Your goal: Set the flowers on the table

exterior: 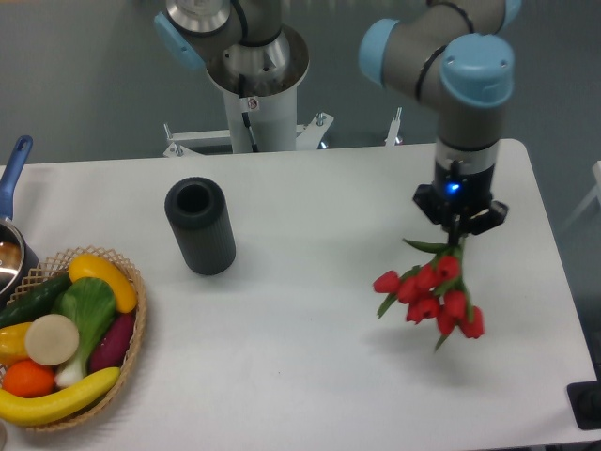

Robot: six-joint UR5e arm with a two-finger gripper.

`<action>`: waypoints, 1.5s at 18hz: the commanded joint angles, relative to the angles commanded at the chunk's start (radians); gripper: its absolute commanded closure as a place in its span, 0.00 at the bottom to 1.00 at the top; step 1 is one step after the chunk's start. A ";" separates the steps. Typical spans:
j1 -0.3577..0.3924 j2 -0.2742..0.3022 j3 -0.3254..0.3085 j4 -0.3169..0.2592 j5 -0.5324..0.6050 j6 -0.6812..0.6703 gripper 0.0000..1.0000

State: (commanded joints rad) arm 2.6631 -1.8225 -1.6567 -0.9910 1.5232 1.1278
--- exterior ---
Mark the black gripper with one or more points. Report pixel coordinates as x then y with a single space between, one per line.
461 204

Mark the red tulip bouquet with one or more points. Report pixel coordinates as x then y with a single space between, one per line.
435 290

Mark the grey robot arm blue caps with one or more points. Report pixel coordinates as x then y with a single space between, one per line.
451 59

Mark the black device at table edge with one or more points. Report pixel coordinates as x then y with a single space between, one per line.
584 399

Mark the dark grey ribbed vase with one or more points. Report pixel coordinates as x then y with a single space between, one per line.
197 213

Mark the purple eggplant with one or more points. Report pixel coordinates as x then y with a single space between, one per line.
111 350

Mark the green bok choy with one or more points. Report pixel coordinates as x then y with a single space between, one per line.
91 305

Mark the woven wicker basket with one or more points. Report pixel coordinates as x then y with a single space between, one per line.
58 264

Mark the beige round slice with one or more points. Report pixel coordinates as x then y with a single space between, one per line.
51 340

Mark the green cucumber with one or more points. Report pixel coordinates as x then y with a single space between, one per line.
36 302

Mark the orange fruit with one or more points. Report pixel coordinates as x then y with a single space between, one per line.
29 379

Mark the yellow bell pepper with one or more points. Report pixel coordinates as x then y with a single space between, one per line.
12 344

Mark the yellow banana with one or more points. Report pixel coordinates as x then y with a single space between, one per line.
39 411

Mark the white frame at right edge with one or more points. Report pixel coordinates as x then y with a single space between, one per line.
592 197

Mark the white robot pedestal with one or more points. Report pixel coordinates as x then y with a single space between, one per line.
259 88

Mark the blue handled saucepan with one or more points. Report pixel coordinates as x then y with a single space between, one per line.
17 258

